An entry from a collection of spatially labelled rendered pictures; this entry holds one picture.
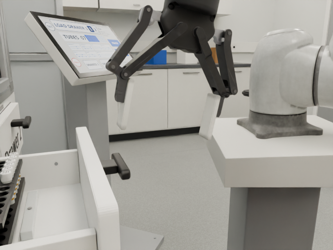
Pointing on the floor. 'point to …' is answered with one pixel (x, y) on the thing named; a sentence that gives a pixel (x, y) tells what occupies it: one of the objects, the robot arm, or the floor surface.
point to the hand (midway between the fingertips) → (166, 125)
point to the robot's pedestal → (272, 218)
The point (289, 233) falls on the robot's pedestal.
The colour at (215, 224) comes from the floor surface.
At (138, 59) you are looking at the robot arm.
